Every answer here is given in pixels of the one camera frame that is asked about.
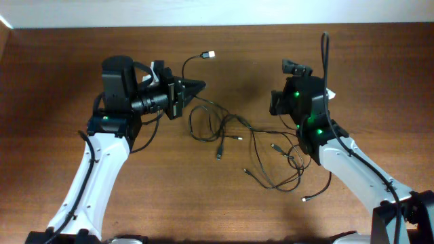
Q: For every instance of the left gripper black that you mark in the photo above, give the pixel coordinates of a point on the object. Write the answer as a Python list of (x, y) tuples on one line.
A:
[(175, 98)]

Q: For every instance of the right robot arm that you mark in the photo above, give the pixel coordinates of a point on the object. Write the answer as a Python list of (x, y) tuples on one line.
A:
[(399, 213)]

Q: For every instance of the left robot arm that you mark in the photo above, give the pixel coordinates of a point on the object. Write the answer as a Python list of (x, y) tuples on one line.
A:
[(131, 90)]

